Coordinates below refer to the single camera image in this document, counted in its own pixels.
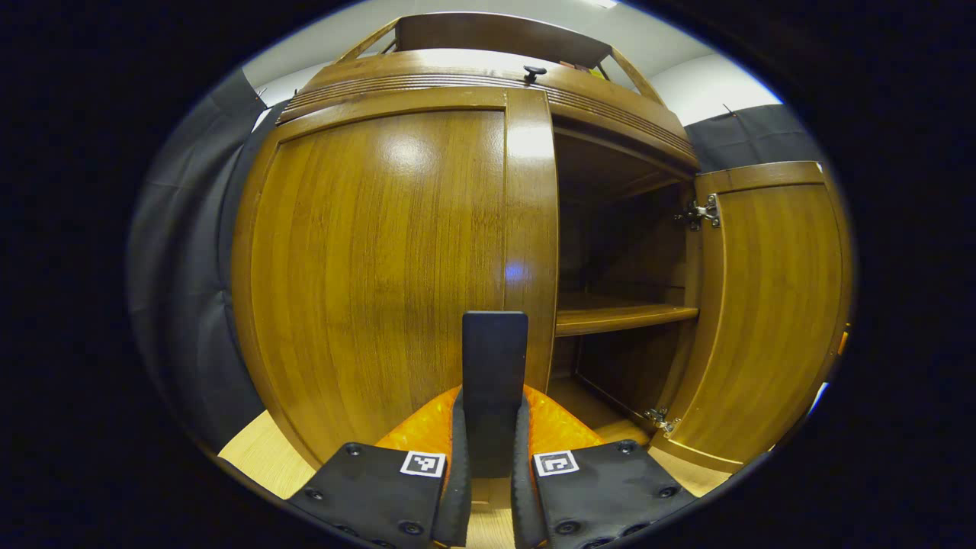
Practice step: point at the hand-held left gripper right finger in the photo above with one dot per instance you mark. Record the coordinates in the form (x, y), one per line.
(524, 503)

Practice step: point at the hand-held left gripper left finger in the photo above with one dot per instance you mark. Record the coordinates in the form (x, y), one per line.
(456, 496)

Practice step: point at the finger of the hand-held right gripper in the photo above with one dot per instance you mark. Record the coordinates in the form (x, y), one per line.
(843, 341)

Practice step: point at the wooden cabinet door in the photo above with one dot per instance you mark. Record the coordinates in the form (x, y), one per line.
(366, 267)
(770, 305)

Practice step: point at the wooden double-door shoe cabinet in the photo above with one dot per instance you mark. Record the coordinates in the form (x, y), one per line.
(427, 70)

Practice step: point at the metal door hinge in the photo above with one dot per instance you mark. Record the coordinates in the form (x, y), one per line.
(662, 419)
(698, 213)

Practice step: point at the wooden inner shelf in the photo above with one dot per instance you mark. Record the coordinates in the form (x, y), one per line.
(621, 316)

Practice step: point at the black drawer knob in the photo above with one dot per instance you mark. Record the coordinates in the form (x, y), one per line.
(534, 73)

